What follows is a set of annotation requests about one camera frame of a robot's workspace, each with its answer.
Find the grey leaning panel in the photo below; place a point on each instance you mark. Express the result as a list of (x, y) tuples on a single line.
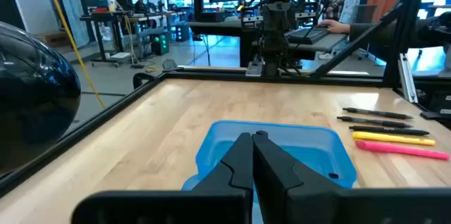
[(79, 23)]

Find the small dark blue piece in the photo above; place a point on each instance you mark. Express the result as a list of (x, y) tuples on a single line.
[(333, 175)]

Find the blue plastic supply box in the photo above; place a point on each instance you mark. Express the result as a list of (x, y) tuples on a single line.
[(310, 146)]

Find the black desk lamp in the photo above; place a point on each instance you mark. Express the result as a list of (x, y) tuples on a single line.
[(35, 93)]

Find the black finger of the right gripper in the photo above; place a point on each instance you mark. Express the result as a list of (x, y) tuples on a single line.
[(282, 18), (275, 18)]

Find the black pen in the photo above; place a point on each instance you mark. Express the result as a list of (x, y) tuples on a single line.
[(373, 122), (387, 130), (380, 113)]

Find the black standing desk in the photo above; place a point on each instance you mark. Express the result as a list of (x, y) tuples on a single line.
[(102, 17)]

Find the pink highlighter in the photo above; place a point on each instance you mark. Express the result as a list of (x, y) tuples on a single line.
[(398, 149)]

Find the dark workstation desk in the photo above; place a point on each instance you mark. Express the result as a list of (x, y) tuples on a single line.
[(218, 28)]

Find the computer tower with green lights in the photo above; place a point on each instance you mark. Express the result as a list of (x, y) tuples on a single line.
[(160, 44)]

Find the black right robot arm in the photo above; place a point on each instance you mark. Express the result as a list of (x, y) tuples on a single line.
[(275, 51)]

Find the cardboard box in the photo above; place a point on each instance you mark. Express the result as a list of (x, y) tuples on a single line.
[(53, 39)]

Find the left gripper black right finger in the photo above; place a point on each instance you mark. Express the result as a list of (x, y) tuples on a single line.
[(310, 206)]

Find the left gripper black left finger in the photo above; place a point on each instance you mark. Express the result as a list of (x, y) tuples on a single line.
[(211, 206)]

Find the black flat table-edge bracket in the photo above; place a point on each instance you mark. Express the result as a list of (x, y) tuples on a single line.
[(433, 115)]

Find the person's hand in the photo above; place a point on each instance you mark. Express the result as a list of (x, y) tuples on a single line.
[(334, 26)]

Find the yellow highlighter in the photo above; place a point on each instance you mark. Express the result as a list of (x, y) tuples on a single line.
[(387, 137)]

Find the black keyboard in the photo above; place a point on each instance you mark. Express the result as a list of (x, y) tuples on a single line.
[(306, 35)]

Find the silver aluminium extrusion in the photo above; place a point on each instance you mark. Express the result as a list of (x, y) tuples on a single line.
[(407, 79)]

